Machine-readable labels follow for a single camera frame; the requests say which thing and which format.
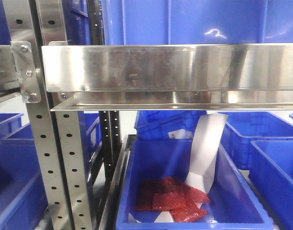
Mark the blue bin lower right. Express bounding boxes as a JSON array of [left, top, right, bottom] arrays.
[[249, 140, 293, 230]]

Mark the blue bin rear centre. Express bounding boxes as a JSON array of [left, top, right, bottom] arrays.
[[135, 110, 207, 140]]

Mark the red mesh packet right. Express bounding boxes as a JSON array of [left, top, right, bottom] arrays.
[[170, 186, 210, 222]]

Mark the blue bin lower left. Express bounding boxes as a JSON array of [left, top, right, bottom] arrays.
[[0, 113, 47, 230]]

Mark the blue bin with red packets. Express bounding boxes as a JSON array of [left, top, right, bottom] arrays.
[[115, 139, 273, 230]]

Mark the red mesh packet left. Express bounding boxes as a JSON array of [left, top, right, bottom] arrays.
[[135, 176, 186, 211]]

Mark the red mesh packet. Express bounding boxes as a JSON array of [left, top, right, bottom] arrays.
[[135, 176, 186, 211], [170, 186, 210, 222]]

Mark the large blue bin upper shelf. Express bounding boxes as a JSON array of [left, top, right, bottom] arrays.
[[101, 0, 293, 45]]

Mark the blue bin rear right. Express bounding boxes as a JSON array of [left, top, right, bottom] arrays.
[[221, 111, 293, 170]]

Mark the steel corner bracket plate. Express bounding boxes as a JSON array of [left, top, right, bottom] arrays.
[[11, 41, 41, 104]]

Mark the white folded paper sheet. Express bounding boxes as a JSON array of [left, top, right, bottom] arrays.
[[186, 113, 228, 193]]

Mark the black perforated rear post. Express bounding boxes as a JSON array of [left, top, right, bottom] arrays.
[[99, 110, 121, 183]]

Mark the stainless steel shelf beam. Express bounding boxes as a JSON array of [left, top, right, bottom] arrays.
[[42, 43, 293, 111]]

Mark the perforated steel upright post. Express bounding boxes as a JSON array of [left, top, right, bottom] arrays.
[[3, 0, 96, 230]]

